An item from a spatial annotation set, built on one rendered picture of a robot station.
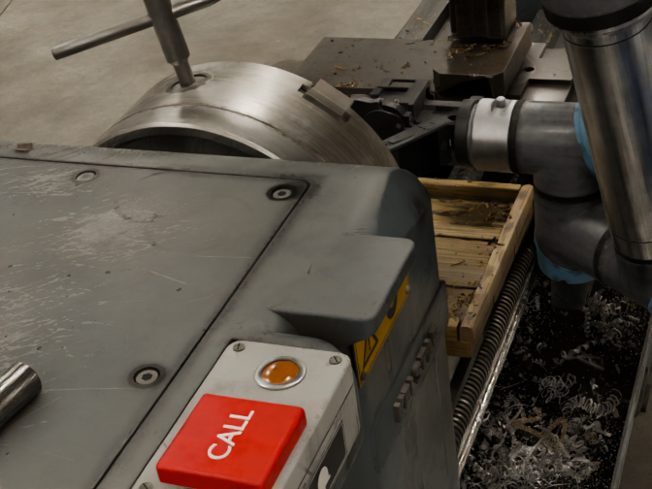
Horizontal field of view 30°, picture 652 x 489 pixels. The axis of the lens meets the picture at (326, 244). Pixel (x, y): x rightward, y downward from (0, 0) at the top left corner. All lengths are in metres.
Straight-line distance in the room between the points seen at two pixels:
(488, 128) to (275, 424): 0.66
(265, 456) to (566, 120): 0.69
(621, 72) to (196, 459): 0.55
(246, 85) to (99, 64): 3.41
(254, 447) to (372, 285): 0.16
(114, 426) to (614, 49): 0.54
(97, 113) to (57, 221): 3.22
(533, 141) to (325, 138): 0.26
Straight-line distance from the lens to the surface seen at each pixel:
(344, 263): 0.77
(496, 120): 1.24
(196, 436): 0.64
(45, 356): 0.74
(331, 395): 0.66
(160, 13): 1.07
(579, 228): 1.25
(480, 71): 1.55
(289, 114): 1.04
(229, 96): 1.05
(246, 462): 0.62
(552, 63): 1.68
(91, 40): 1.08
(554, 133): 1.22
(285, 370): 0.68
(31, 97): 4.33
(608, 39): 1.02
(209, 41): 4.48
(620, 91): 1.05
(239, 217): 0.83
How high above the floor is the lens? 1.67
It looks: 32 degrees down
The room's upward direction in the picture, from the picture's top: 9 degrees counter-clockwise
